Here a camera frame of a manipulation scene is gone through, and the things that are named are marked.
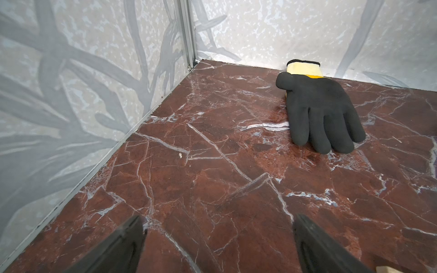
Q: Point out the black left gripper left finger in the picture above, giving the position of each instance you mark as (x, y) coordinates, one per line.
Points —
(120, 252)

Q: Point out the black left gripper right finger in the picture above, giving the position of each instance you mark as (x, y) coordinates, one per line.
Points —
(320, 253)

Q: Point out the short natural wooden block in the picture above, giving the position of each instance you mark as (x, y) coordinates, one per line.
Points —
(387, 269)

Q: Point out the black and yellow work glove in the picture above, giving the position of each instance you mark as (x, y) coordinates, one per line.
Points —
(319, 110)

